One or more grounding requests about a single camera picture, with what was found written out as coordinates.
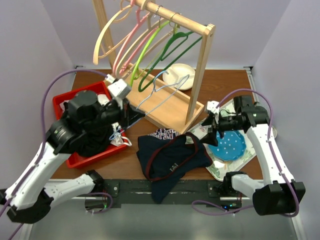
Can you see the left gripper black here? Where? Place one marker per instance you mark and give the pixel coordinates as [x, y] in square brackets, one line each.
[128, 114]

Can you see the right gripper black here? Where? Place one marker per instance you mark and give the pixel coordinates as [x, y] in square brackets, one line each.
[211, 138]

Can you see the navy tank top red trim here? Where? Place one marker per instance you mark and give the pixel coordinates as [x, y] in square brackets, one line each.
[165, 156]

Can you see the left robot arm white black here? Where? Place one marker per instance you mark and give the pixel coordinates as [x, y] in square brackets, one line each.
[27, 201]

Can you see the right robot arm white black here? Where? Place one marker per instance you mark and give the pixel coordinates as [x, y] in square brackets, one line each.
[279, 193]

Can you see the wooden hanger rack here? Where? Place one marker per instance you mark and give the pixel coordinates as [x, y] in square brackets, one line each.
[165, 106]

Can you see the dark green hanger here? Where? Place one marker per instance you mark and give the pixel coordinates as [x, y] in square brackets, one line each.
[165, 53]

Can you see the lime green hanger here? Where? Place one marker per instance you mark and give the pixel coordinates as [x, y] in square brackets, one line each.
[150, 40]

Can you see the natural wooden hanger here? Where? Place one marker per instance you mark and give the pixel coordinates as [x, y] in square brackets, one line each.
[104, 46]

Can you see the beige plastic hanger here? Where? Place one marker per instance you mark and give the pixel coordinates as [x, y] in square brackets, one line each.
[130, 55]

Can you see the pink plastic hanger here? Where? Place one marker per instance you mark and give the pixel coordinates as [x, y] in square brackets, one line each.
[125, 47]

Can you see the blue dotted plate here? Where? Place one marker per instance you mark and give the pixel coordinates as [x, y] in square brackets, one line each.
[231, 147]

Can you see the white garment in bin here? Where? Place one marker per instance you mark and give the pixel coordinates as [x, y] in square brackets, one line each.
[118, 140]

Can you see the floral leaf tray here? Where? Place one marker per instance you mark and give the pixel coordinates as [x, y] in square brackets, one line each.
[219, 168]

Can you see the black garment in bin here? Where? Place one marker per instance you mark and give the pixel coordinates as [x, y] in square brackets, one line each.
[92, 125]

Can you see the white divided dish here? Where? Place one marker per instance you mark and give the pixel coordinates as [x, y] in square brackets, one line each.
[179, 75]

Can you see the grey ceramic cup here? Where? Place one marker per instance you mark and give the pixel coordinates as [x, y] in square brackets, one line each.
[274, 131]

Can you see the red plastic bin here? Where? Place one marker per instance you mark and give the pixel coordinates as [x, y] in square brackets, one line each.
[75, 160]

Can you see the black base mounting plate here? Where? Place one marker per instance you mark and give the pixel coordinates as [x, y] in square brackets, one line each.
[139, 191]

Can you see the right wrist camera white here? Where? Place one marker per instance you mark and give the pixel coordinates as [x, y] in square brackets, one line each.
[212, 107]

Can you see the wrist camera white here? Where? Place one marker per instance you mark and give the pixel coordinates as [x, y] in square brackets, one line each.
[212, 107]
[117, 87]

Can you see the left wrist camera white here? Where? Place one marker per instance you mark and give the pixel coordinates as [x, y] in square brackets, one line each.
[117, 87]

